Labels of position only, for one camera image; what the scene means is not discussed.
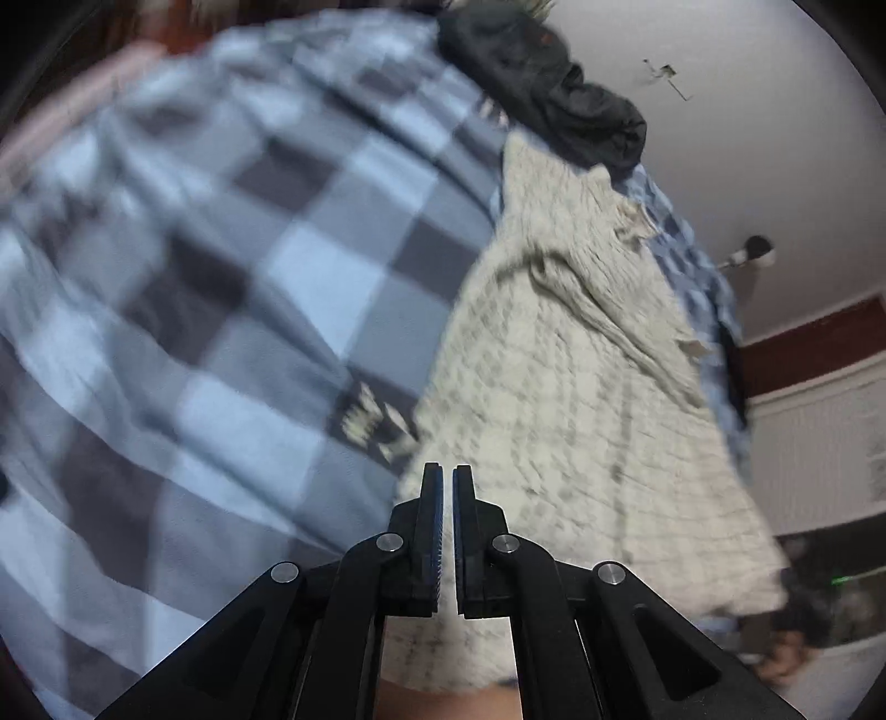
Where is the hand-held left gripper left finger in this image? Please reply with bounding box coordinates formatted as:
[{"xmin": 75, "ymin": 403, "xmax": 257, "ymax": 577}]
[{"xmin": 93, "ymin": 461, "xmax": 444, "ymax": 720}]

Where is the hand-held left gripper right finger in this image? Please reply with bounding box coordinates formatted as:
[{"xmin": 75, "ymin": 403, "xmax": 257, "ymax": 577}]
[{"xmin": 452, "ymin": 465, "xmax": 807, "ymax": 720}]

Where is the cream checked fleece jacket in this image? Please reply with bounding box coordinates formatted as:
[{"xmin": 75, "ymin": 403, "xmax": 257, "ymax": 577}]
[{"xmin": 380, "ymin": 128, "xmax": 790, "ymax": 693}]

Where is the person's right hand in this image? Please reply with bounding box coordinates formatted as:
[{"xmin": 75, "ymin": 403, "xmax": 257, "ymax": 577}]
[{"xmin": 758, "ymin": 626, "xmax": 825, "ymax": 686}]

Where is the dark cloth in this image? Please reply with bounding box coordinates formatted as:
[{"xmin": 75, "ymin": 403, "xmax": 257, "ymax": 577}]
[{"xmin": 718, "ymin": 324, "xmax": 754, "ymax": 431}]

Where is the blue grey checkered blanket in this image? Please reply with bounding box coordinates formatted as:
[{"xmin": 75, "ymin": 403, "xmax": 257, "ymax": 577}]
[{"xmin": 0, "ymin": 10, "xmax": 755, "ymax": 720}]

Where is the black padded jacket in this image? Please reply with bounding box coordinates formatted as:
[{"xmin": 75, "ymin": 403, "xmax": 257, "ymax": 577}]
[{"xmin": 436, "ymin": 0, "xmax": 648, "ymax": 174}]

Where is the wall lamp fixture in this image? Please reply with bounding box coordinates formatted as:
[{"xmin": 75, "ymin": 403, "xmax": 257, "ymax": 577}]
[{"xmin": 716, "ymin": 235, "xmax": 776, "ymax": 271}]

